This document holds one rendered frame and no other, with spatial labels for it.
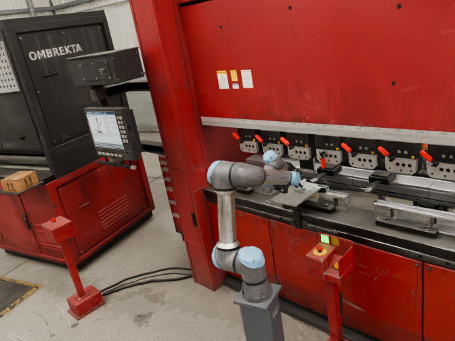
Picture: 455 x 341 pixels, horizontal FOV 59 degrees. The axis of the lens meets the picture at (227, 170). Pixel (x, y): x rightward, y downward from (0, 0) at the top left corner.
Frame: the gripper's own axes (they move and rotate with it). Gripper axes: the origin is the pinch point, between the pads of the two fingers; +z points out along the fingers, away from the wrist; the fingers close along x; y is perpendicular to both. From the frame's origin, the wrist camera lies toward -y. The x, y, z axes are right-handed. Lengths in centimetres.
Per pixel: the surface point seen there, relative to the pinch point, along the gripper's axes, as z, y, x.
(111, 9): -8, 233, 672
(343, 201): 12.4, 4.4, -22.4
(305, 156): -10.6, 16.5, -1.3
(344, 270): 13, -31, -43
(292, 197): -5.1, -8.0, -2.6
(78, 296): -8, -147, 147
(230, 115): -34, 24, 55
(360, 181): 27.9, 24.4, -14.9
